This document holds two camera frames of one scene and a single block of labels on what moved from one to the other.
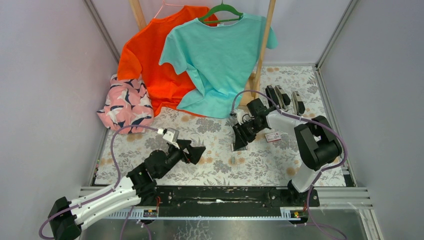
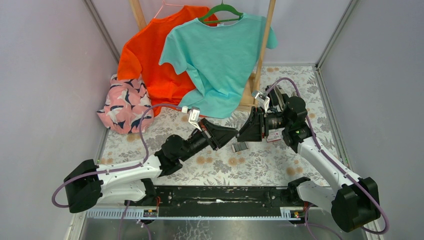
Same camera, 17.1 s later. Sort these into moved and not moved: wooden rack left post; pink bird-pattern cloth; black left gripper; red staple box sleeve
Moved: black left gripper
Not moved: pink bird-pattern cloth; red staple box sleeve; wooden rack left post
